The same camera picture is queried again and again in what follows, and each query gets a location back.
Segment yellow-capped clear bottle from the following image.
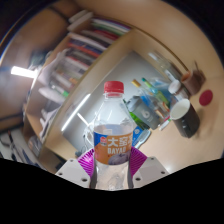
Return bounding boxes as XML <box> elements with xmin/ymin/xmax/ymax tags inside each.
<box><xmin>131</xmin><ymin>78</ymin><xmax>168</xmax><ymax>111</ymax></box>

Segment brown mug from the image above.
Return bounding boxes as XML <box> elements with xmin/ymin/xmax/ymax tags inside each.
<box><xmin>180</xmin><ymin>69</ymin><xmax>206</xmax><ymax>96</ymax></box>

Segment under-shelf light bar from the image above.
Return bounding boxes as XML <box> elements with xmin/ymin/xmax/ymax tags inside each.
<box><xmin>60</xmin><ymin>93</ymin><xmax>92</xmax><ymax>133</ymax></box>

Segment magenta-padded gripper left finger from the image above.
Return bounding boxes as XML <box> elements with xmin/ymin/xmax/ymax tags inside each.
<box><xmin>54</xmin><ymin>148</ymin><xmax>98</xmax><ymax>189</ymax></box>

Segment white-lidded jar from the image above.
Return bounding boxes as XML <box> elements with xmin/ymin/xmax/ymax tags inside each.
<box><xmin>167</xmin><ymin>79</ymin><xmax>185</xmax><ymax>101</ymax></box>

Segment blue and white box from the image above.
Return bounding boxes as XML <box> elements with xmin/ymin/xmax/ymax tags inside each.
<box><xmin>132</xmin><ymin>125</ymin><xmax>144</xmax><ymax>148</ymax></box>

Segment green-capped bottle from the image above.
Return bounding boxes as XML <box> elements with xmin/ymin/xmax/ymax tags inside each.
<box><xmin>141</xmin><ymin>77</ymin><xmax>170</xmax><ymax>105</ymax></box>

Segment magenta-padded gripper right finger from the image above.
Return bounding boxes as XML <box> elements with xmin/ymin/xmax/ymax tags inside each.
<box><xmin>128</xmin><ymin>146</ymin><xmax>170</xmax><ymax>189</ymax></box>

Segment clear red-capped water bottle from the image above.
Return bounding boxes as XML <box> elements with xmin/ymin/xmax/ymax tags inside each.
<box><xmin>93</xmin><ymin>80</ymin><xmax>135</xmax><ymax>191</ymax></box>

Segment flat round red coaster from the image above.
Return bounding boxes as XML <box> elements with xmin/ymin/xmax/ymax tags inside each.
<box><xmin>198</xmin><ymin>89</ymin><xmax>214</xmax><ymax>107</ymax></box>

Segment black mug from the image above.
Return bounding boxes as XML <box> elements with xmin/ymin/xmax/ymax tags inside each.
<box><xmin>169</xmin><ymin>98</ymin><xmax>201</xmax><ymax>139</ymax></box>

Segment hairbrush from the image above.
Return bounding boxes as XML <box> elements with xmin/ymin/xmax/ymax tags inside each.
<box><xmin>134</xmin><ymin>129</ymin><xmax>152</xmax><ymax>149</ymax></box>

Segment wooden shelf unit with books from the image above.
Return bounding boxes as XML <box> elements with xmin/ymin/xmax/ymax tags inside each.
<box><xmin>23</xmin><ymin>8</ymin><xmax>188</xmax><ymax>168</ymax></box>

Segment tall green bottle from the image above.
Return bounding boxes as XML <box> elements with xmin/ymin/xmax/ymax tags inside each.
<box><xmin>128</xmin><ymin>111</ymin><xmax>150</xmax><ymax>132</ymax></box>

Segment ceiling tube light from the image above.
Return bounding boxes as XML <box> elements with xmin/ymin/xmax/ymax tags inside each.
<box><xmin>10</xmin><ymin>65</ymin><xmax>38</xmax><ymax>79</ymax></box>

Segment tall clear glass bottle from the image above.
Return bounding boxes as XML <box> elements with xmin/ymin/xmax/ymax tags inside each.
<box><xmin>148</xmin><ymin>51</ymin><xmax>183</xmax><ymax>82</ymax></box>

